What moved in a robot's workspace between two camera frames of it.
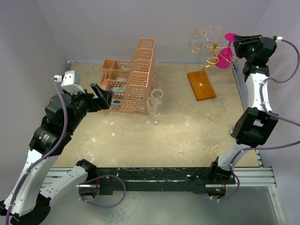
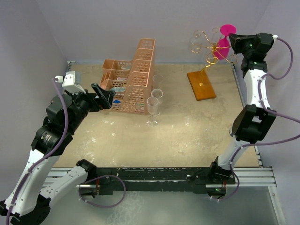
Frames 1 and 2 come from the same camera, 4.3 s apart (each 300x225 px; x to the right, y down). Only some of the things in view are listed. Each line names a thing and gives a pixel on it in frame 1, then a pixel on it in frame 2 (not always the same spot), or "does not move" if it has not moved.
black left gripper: (96, 104) does not move
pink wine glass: (224, 57) → (221, 48)
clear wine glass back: (152, 103) does not move
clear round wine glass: (158, 93) does not move
